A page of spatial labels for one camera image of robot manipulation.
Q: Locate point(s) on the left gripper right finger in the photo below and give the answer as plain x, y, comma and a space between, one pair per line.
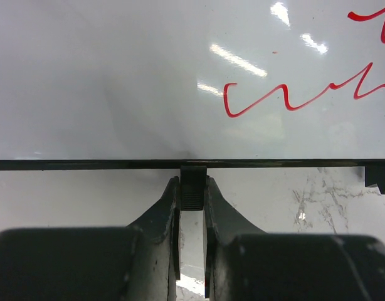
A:
226, 231

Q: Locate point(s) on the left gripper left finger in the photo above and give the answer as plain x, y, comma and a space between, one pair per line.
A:
153, 260

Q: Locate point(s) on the black clip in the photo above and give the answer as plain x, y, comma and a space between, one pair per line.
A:
193, 184
375, 177

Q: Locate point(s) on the black framed whiteboard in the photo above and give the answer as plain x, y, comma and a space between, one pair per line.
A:
160, 84

